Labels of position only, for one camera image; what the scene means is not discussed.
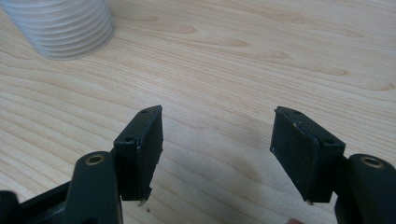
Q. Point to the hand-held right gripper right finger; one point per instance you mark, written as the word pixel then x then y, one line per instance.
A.
pixel 305 155

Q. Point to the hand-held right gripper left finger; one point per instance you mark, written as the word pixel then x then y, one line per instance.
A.
pixel 140 155

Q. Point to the clear plastic bottle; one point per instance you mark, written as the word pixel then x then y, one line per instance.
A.
pixel 67 29

